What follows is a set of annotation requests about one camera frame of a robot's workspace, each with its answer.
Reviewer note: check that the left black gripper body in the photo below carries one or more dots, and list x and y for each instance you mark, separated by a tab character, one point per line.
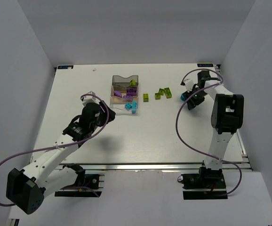
105	113

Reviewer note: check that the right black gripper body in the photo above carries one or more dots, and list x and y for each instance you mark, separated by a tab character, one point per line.
195	100

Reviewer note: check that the small cyan square lego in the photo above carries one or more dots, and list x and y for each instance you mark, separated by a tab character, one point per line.
182	97

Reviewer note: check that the small cyan lego brick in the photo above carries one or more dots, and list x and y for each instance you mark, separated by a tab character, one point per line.
128	106

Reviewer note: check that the purple round lego piece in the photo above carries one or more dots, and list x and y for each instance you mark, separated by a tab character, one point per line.
127	98

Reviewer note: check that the purple square lego brick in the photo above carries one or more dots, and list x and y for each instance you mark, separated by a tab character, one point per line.
131	92

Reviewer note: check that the purple and green lego stack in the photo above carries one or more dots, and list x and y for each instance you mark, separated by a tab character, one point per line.
132	83

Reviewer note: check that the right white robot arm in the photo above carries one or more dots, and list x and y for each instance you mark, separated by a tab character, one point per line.
212	161

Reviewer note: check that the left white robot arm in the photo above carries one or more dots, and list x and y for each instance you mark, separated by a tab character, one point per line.
27	188

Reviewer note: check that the right corner label sticker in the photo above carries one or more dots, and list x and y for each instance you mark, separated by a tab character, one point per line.
205	65

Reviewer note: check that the corner label sticker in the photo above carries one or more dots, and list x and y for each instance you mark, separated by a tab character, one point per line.
65	67
205	65

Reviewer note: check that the clear transparent container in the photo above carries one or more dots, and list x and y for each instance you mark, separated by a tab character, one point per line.
117	105

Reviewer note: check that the long green lego brick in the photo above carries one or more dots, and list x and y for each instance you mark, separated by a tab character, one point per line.
167	92

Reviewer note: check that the grey transparent container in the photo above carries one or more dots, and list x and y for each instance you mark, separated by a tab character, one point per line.
124	81

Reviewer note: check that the left corner label sticker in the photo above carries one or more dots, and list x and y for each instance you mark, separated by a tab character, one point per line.
65	67

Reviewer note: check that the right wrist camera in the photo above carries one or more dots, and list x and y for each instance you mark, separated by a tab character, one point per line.
188	84

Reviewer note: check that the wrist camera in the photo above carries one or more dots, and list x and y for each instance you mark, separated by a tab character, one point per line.
188	84
88	99

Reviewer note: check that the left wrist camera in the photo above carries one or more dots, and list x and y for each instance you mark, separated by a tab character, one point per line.
88	99

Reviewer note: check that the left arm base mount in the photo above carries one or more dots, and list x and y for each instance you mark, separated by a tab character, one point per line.
86	184

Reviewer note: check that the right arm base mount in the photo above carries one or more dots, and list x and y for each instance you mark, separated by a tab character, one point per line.
206	184

